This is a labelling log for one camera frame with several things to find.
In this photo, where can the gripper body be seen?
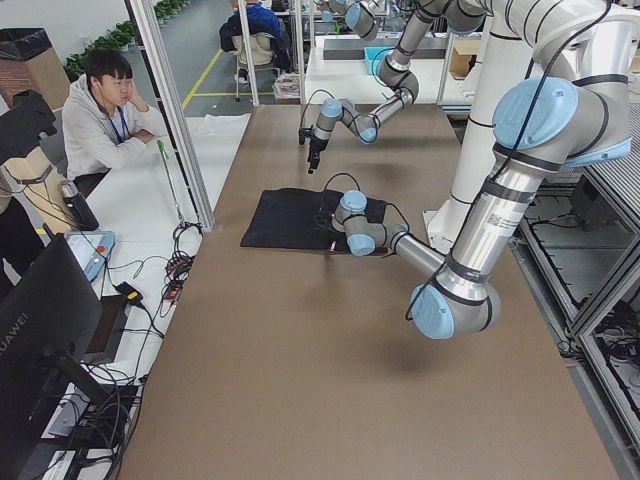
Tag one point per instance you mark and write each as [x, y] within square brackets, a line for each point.
[316, 143]
[325, 221]

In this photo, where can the black graphic t-shirt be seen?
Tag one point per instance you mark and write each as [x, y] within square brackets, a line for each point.
[284, 219]

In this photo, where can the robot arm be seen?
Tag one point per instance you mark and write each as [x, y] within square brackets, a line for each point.
[540, 125]
[393, 70]

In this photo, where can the blue plastic bin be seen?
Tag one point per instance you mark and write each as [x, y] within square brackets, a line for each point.
[375, 57]

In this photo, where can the reacher grabber stick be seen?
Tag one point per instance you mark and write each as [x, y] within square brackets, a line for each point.
[164, 159]

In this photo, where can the orange USB hub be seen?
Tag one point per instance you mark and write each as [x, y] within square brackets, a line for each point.
[177, 271]

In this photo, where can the cardboard box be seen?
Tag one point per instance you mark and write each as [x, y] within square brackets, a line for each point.
[464, 56]

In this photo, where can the black power adapter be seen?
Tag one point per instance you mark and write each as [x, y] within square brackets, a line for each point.
[132, 295]

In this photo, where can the seated man in hoodie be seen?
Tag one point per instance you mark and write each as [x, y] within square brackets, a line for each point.
[106, 123]

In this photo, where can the black water bottle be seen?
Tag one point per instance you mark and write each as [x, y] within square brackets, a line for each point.
[77, 205]

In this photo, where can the blue teach pendant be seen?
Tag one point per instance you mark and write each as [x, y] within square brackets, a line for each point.
[91, 249]

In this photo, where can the black Huawei monitor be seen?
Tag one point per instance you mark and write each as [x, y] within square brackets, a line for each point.
[47, 322]

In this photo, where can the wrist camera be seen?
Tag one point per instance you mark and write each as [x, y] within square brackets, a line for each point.
[304, 134]
[323, 221]

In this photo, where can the aluminium frame post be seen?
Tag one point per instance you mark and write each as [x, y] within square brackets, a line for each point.
[148, 37]

